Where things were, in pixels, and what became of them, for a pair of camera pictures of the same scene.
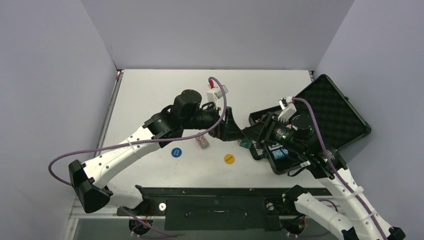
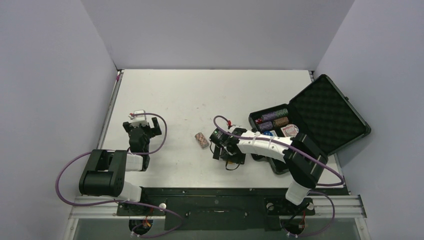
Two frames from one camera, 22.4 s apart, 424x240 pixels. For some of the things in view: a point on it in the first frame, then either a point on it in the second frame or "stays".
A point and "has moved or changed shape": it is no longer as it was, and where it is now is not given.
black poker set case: (316, 124) stays
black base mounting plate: (216, 209) stays
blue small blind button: (176, 152) has moved or changed shape
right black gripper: (267, 127) -> (218, 142)
